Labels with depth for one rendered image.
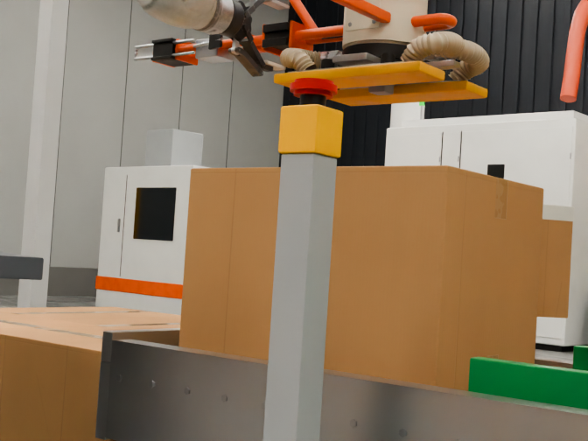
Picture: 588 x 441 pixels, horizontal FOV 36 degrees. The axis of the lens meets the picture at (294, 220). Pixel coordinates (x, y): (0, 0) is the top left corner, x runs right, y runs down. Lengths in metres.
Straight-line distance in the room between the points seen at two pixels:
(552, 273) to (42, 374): 1.88
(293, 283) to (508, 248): 0.57
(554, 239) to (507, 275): 1.63
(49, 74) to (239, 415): 4.21
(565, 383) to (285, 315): 0.43
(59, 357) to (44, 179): 3.45
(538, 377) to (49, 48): 4.57
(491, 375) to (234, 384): 0.45
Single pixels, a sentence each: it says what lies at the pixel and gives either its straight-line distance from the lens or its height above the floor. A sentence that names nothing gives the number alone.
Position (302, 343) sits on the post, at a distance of 1.30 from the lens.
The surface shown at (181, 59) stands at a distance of 2.25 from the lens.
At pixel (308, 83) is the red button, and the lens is 1.33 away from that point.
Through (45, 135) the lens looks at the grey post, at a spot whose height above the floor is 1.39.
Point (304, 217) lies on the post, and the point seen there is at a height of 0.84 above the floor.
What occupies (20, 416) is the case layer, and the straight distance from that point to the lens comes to 2.32.
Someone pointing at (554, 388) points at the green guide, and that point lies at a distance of 1.43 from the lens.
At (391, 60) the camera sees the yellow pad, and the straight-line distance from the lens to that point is 1.78.
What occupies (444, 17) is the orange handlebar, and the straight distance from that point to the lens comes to 1.84.
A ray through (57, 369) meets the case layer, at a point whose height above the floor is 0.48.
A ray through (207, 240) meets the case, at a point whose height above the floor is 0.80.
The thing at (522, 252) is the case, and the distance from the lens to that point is 1.81.
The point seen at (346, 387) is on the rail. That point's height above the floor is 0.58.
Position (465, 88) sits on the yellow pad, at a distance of 1.86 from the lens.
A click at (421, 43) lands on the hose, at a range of 1.74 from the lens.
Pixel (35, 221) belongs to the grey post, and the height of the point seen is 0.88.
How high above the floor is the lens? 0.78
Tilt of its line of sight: 2 degrees up
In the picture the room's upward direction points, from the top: 4 degrees clockwise
